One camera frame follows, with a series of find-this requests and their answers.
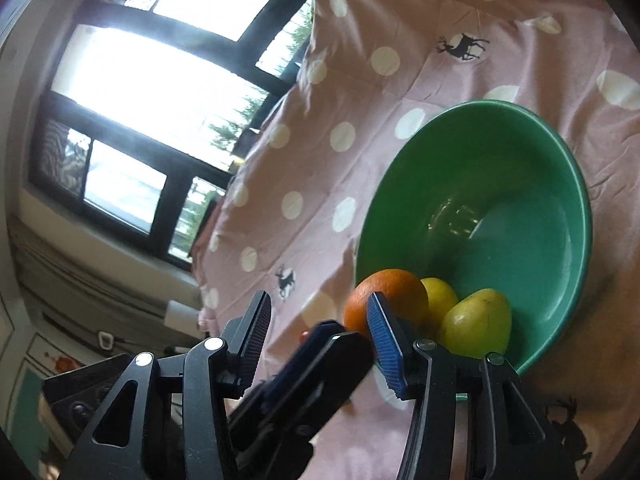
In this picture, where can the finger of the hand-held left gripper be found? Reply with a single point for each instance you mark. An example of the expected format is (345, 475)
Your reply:
(310, 355)
(335, 375)

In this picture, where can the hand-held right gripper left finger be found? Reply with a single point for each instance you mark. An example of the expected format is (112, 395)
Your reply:
(252, 345)

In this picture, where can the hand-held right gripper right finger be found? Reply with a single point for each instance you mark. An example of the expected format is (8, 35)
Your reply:
(387, 350)

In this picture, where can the red cherry tomato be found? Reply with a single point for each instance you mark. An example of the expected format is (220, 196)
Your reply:
(303, 335)

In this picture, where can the orange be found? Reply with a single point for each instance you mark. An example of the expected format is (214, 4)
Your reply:
(407, 294)

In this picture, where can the yellow lemon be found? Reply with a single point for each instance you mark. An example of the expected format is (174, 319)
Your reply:
(440, 300)

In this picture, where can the green plastic bowl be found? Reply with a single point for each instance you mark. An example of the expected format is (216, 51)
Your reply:
(525, 240)

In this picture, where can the small white rimmed gadget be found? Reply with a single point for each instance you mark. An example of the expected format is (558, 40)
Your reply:
(105, 341)

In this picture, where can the green plants outside window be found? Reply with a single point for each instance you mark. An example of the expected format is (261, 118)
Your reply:
(227, 130)

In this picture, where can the pink polka dot deer cloth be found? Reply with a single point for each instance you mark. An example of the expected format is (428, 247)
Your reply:
(350, 85)

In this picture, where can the black framed window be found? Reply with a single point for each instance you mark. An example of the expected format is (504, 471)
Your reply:
(150, 85)

